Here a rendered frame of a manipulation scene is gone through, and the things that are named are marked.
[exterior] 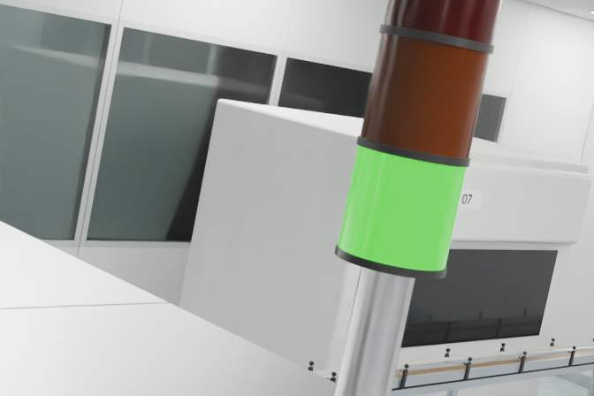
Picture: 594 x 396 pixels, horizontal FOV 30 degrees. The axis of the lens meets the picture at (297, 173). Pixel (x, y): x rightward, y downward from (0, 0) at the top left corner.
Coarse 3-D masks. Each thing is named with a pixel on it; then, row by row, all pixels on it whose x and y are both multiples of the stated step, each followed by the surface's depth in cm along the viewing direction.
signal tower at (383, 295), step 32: (384, 32) 48; (416, 32) 46; (448, 160) 47; (352, 256) 48; (384, 288) 49; (352, 320) 50; (384, 320) 49; (352, 352) 49; (384, 352) 49; (352, 384) 49; (384, 384) 49
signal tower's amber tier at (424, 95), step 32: (384, 64) 48; (416, 64) 46; (448, 64) 46; (480, 64) 47; (384, 96) 47; (416, 96) 47; (448, 96) 47; (480, 96) 48; (384, 128) 47; (416, 128) 47; (448, 128) 47
